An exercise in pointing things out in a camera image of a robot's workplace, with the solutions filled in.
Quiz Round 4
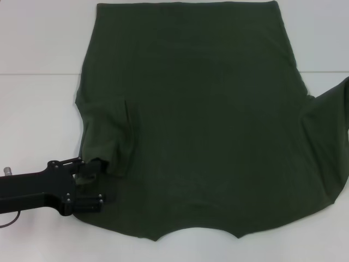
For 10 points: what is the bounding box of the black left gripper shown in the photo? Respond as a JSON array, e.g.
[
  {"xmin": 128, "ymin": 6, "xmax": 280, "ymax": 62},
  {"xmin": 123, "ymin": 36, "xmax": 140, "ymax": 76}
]
[{"xmin": 0, "ymin": 157, "xmax": 106, "ymax": 218}]

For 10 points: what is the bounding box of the dark green t-shirt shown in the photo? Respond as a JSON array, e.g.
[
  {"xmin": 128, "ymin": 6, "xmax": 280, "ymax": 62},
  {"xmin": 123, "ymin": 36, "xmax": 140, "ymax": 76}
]
[{"xmin": 75, "ymin": 2, "xmax": 349, "ymax": 242}]

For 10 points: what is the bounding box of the left arm plug with cable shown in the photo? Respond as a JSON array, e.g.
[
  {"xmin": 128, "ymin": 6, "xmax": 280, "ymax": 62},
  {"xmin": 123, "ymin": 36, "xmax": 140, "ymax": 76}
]
[{"xmin": 0, "ymin": 166, "xmax": 20, "ymax": 228}]

